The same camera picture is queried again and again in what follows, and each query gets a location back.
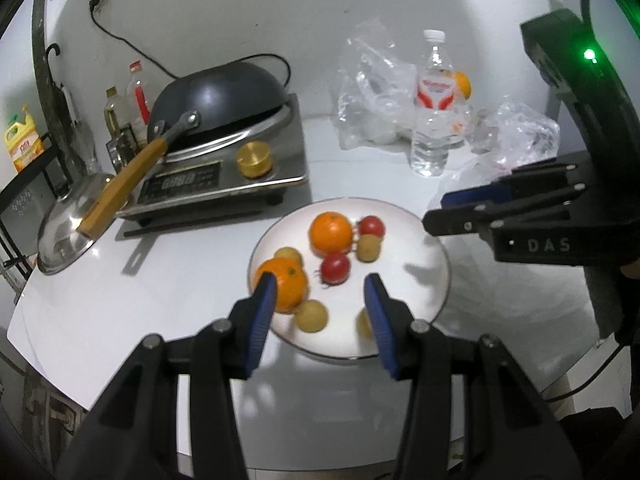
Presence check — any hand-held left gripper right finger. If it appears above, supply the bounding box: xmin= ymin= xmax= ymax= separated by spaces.
xmin=363 ymin=273 xmax=583 ymax=480

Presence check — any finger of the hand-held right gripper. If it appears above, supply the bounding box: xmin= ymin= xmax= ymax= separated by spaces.
xmin=440 ymin=157 xmax=591 ymax=211
xmin=421 ymin=195 xmax=576 ymax=238

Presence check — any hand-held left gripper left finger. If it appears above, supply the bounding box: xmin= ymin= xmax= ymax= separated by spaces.
xmin=52 ymin=270 xmax=278 ymax=480

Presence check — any small orange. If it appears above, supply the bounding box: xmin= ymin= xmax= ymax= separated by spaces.
xmin=254 ymin=258 xmax=308 ymax=313

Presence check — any white plate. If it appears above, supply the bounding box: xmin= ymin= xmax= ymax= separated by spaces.
xmin=247 ymin=196 xmax=452 ymax=361

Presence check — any red tomato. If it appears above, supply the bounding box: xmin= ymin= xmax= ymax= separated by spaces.
xmin=320 ymin=252 xmax=352 ymax=285
xmin=359 ymin=215 xmax=387 ymax=239

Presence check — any large orange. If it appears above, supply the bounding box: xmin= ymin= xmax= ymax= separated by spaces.
xmin=308 ymin=212 xmax=354 ymax=254

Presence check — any clear water bottle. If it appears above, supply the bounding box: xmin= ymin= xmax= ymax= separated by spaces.
xmin=410 ymin=29 xmax=463 ymax=178

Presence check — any crumpled clear plastic bag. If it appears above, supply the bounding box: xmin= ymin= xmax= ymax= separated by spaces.
xmin=465 ymin=100 xmax=561 ymax=171

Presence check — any steel induction cooker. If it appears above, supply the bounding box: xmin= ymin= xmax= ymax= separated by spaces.
xmin=115 ymin=92 xmax=312 ymax=226

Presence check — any brass knob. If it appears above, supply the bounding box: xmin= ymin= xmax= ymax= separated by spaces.
xmin=236 ymin=142 xmax=275 ymax=178

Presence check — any steel pot lid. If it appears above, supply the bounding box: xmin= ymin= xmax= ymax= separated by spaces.
xmin=36 ymin=172 xmax=118 ymax=276

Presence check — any glass oil bottle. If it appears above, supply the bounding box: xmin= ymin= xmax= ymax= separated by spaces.
xmin=103 ymin=87 xmax=132 ymax=141

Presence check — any red label bottle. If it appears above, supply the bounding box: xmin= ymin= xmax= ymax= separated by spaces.
xmin=125 ymin=61 xmax=152 ymax=128

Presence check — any black metal rack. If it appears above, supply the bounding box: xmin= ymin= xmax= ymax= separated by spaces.
xmin=0 ymin=130 xmax=68 ymax=306

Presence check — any black umbrella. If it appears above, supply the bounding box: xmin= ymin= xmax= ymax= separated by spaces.
xmin=46 ymin=44 xmax=98 ymax=176

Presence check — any yellow oil jug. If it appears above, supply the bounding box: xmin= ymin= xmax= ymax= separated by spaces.
xmin=4 ymin=105 xmax=46 ymax=176

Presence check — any dark vertical pipe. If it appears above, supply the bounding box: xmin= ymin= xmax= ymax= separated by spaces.
xmin=31 ymin=0 xmax=68 ymax=171

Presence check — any thin black cable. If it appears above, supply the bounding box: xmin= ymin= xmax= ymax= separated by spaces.
xmin=542 ymin=345 xmax=631 ymax=403

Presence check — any black wok with wooden handle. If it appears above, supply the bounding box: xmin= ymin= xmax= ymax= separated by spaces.
xmin=75 ymin=59 xmax=291 ymax=238

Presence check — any black power cable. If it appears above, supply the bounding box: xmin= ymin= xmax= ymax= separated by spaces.
xmin=91 ymin=7 xmax=293 ymax=91

